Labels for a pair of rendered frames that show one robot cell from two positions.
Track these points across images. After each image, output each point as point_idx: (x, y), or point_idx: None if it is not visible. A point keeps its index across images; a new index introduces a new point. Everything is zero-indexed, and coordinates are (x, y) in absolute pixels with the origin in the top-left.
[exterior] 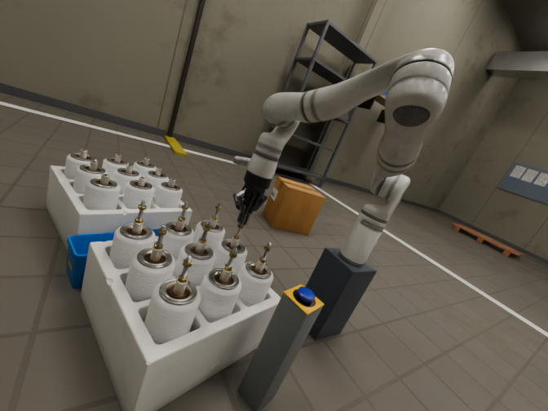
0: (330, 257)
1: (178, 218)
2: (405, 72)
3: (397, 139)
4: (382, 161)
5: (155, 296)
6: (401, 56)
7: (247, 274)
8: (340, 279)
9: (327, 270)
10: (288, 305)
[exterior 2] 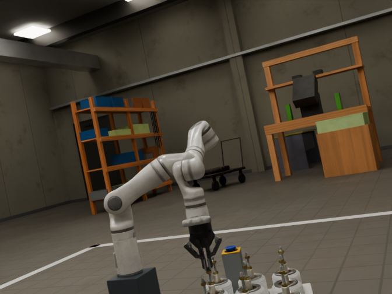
0: (143, 279)
1: (247, 291)
2: (213, 132)
3: None
4: (169, 176)
5: (298, 272)
6: (204, 125)
7: (229, 280)
8: (154, 281)
9: (147, 289)
10: (240, 254)
